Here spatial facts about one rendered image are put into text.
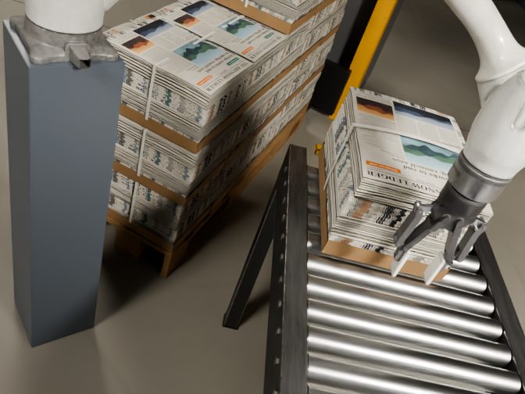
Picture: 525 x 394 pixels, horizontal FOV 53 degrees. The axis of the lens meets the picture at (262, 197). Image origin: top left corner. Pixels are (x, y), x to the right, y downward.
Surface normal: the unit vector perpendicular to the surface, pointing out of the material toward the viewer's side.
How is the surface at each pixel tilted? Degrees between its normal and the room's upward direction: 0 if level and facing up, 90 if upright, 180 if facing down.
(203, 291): 0
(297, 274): 0
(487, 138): 91
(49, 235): 90
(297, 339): 0
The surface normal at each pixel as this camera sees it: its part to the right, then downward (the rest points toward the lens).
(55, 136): 0.53, 0.66
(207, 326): 0.27, -0.73
